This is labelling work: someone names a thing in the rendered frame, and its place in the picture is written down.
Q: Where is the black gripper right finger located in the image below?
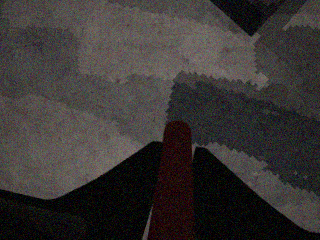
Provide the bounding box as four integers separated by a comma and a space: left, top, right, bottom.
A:
192, 147, 320, 240

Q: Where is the dark red peg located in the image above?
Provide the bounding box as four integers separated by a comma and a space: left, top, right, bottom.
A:
147, 120, 195, 240

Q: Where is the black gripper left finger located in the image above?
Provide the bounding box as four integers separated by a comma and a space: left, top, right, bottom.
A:
0, 140, 163, 240

